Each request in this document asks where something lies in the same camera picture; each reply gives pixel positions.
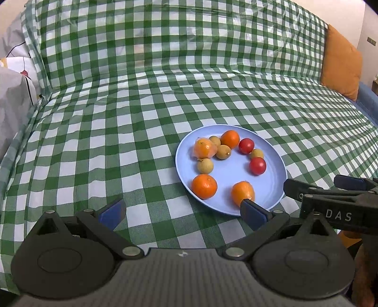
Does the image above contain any blue sofa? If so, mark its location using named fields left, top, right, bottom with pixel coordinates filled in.
left=353, top=82, right=378, bottom=124

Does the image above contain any person's right forearm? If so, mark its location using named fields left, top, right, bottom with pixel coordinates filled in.
left=350, top=236, right=378, bottom=307

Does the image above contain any red cherry tomato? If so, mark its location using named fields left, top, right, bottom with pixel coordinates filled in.
left=238, top=138, right=255, bottom=155
left=249, top=157, right=267, bottom=176

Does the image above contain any orange tangerine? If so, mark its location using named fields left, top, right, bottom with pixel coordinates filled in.
left=220, top=130, right=241, bottom=149
left=191, top=174, right=218, bottom=200

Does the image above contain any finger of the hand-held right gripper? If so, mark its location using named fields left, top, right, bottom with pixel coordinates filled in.
left=334, top=174, right=378, bottom=194
left=283, top=178, right=325, bottom=204

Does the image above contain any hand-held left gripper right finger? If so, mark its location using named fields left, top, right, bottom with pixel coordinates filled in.
left=222, top=198, right=338, bottom=262

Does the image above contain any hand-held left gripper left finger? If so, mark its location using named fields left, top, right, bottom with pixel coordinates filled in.
left=35, top=198, right=145, bottom=261

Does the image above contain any grey patterned pillow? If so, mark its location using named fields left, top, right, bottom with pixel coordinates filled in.
left=0, top=18, right=30, bottom=60

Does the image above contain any orange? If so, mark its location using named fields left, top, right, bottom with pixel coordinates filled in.
left=193, top=137, right=217, bottom=160
left=231, top=181, right=256, bottom=207

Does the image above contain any white printed pillow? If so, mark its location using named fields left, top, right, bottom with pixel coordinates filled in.
left=0, top=56, right=43, bottom=102

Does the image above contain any green checkered cloth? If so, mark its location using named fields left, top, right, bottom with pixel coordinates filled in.
left=0, top=0, right=378, bottom=293

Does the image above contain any orange pillow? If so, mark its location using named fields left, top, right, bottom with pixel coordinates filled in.
left=320, top=24, right=363, bottom=101

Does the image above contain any light blue plate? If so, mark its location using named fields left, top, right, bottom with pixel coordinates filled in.
left=175, top=124, right=288, bottom=217

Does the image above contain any grey bedding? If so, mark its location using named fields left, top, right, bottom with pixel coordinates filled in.
left=0, top=68, right=39, bottom=161

